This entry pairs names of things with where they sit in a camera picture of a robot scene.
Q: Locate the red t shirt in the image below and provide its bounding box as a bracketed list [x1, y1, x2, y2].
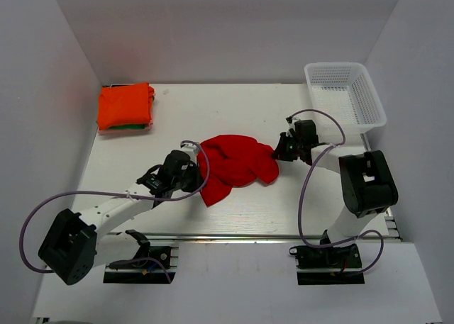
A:
[197, 135, 279, 207]

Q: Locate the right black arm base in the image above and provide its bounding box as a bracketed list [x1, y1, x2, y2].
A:
[289, 241, 365, 286]

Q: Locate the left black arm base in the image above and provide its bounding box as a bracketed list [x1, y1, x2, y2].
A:
[101, 230, 179, 285]

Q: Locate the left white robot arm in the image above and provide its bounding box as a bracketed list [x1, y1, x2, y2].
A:
[38, 141, 208, 286]

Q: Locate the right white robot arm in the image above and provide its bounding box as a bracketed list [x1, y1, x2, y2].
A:
[272, 117, 399, 267]

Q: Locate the pink folded t shirt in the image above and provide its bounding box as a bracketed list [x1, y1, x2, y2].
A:
[97, 122, 153, 136]

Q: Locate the white plastic mesh basket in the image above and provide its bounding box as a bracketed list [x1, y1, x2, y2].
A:
[304, 62, 387, 134]

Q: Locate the orange folded t shirt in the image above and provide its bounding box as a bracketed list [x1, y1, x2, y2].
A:
[97, 82, 155, 130]

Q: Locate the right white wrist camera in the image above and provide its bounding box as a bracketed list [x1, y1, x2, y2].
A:
[286, 116, 297, 137]

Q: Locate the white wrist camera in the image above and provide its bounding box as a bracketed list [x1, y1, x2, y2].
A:
[180, 140, 199, 162]
[286, 116, 297, 137]

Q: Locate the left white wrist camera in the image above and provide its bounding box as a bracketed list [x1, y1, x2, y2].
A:
[180, 140, 199, 162]

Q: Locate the aluminium table edge rail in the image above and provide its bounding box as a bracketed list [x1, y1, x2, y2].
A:
[106, 233, 327, 242]

